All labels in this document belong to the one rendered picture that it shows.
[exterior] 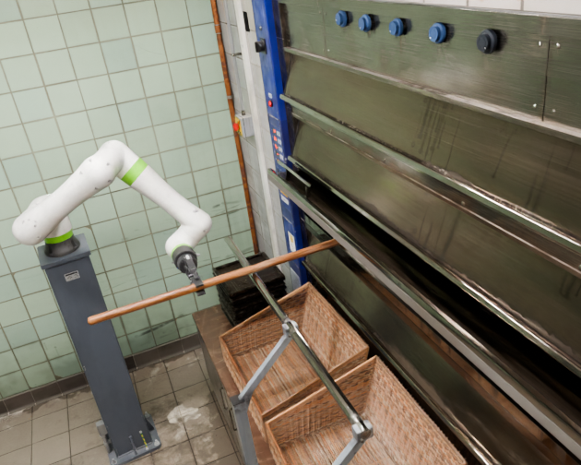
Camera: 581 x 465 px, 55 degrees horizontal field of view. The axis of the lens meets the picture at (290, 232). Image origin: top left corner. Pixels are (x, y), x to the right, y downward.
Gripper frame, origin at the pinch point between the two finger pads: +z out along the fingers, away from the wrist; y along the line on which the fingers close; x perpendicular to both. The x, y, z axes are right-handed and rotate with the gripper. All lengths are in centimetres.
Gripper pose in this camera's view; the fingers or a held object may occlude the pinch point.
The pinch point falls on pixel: (198, 285)
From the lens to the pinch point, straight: 207.2
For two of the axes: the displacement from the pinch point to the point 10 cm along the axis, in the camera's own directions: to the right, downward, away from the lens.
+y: 1.2, 8.8, 4.7
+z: 3.8, 3.9, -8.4
